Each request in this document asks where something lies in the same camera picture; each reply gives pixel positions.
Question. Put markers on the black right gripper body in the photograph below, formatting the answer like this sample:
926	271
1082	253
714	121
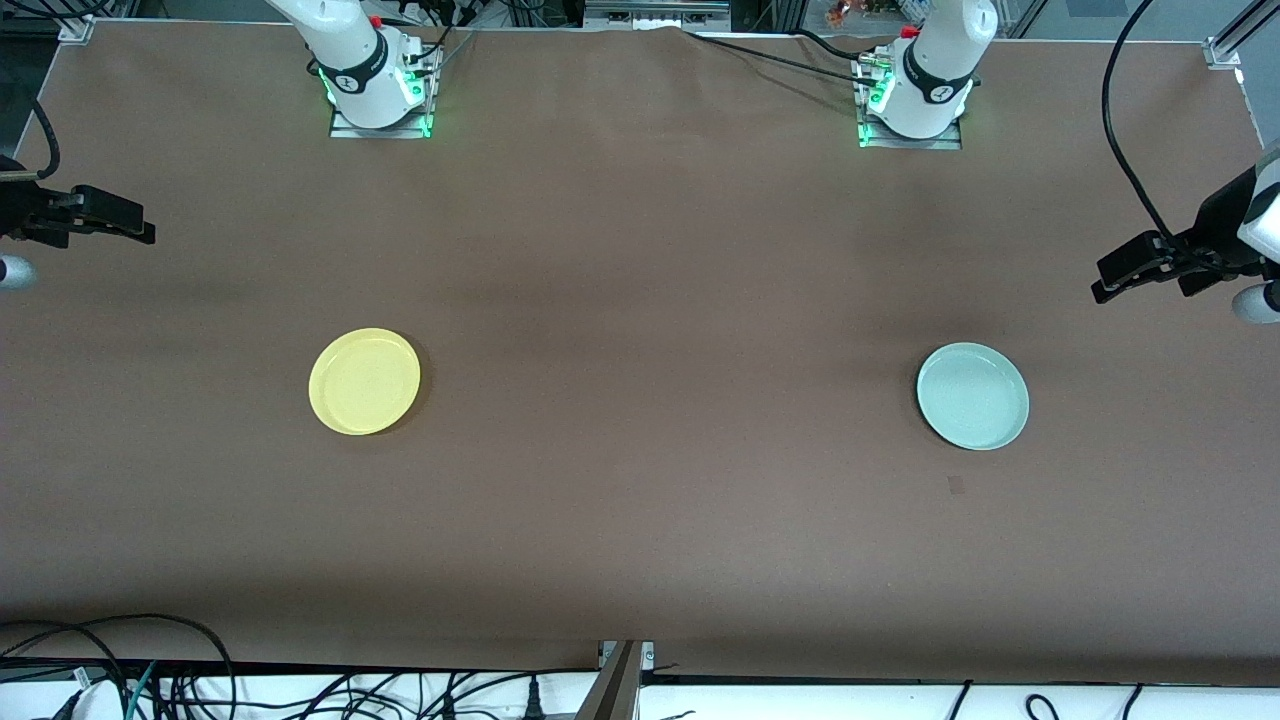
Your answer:
14	212

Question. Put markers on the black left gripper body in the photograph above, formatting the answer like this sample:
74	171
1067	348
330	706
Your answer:
1217	234

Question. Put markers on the pale green round plate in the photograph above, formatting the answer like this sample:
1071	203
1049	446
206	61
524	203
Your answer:
972	396

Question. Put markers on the yellow round plate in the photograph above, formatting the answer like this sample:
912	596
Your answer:
365	382

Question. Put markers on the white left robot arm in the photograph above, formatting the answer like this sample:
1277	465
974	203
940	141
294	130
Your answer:
930	80

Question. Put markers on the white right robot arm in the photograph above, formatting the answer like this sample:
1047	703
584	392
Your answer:
355	60

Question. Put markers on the aluminium corner profile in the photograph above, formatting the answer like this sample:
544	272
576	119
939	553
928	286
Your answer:
1240	35

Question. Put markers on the colourful small toys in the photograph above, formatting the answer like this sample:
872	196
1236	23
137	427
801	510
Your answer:
870	10

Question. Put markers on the brown table cover sheet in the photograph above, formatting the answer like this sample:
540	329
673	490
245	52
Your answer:
640	500

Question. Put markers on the black power plug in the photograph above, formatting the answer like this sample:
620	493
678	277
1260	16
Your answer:
535	700

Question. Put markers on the silver corner bracket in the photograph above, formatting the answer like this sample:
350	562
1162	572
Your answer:
76	30

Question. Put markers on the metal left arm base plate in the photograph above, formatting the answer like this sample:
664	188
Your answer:
945	144

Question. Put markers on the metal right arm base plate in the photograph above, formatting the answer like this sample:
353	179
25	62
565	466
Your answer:
360	133

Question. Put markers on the silver metal rail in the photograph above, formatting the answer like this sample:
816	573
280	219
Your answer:
655	12

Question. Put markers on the small silver frame bracket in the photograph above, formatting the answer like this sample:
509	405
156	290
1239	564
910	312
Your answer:
648	655

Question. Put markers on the aluminium frame profile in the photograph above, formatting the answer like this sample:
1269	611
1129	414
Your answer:
612	690

